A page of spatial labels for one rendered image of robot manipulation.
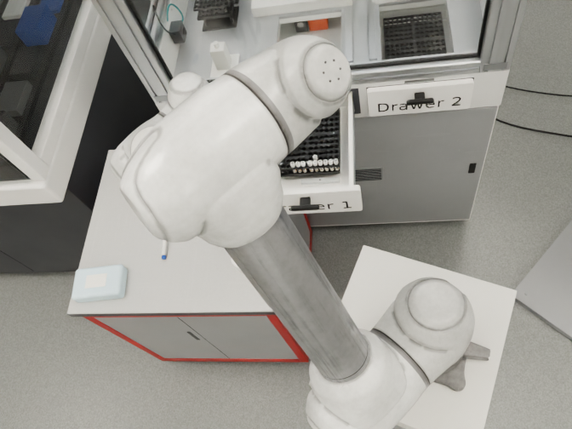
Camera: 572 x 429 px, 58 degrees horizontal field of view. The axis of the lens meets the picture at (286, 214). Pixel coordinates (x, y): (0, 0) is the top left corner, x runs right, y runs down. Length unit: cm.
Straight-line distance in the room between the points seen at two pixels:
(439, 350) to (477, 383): 24
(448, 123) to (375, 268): 57
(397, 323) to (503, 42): 78
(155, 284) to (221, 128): 100
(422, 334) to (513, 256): 134
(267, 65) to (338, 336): 45
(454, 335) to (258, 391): 127
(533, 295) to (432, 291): 122
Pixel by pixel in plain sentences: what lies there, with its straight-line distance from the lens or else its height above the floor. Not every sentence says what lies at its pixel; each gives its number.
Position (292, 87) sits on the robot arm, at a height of 162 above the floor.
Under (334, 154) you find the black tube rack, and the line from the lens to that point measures 143.
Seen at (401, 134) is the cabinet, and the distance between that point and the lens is 170.
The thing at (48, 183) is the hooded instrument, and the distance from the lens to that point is 173.
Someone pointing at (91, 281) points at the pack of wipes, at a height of 81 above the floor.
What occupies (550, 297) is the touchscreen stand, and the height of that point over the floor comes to 3.
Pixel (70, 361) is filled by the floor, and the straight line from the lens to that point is 253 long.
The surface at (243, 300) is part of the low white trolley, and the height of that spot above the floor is 76.
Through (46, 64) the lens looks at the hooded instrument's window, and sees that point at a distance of 185.
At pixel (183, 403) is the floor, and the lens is 225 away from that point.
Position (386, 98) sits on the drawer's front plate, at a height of 90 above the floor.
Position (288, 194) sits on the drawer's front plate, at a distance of 135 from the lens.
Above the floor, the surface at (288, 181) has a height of 84.
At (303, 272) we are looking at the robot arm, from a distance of 74.
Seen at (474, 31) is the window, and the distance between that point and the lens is 145.
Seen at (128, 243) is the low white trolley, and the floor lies 76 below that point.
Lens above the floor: 207
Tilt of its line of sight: 60 degrees down
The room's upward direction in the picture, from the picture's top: 22 degrees counter-clockwise
